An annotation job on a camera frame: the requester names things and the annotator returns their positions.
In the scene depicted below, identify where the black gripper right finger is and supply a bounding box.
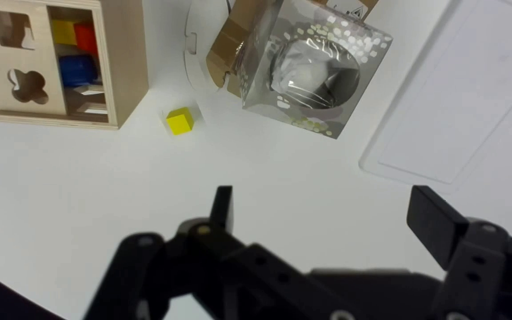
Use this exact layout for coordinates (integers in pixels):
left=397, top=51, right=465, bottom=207
left=404, top=186, right=512, bottom=320

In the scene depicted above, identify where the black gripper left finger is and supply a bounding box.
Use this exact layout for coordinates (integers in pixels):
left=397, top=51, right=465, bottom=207
left=83, top=186, right=351, bottom=320

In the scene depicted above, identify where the grey patterned tissue box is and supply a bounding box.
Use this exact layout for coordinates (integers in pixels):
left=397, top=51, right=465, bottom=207
left=241, top=0, right=394, bottom=141

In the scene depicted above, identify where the flat brown cardboard box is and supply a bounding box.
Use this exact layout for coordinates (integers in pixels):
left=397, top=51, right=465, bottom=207
left=204, top=0, right=381, bottom=100

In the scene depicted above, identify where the wooden shape sorter box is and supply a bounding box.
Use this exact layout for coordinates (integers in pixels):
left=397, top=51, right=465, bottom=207
left=0, top=0, right=150, bottom=132

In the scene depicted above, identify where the yellow cube block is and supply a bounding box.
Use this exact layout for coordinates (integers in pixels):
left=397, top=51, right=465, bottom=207
left=164, top=106, right=196, bottom=139

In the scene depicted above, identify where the clear plastic sheet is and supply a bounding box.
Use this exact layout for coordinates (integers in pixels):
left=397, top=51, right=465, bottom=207
left=358, top=0, right=512, bottom=187

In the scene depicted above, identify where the blue block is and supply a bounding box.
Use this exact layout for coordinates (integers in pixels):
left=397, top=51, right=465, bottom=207
left=56, top=54, right=99, bottom=90

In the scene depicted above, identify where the red block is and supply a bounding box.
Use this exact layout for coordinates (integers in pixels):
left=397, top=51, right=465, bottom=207
left=72, top=22, right=99, bottom=58

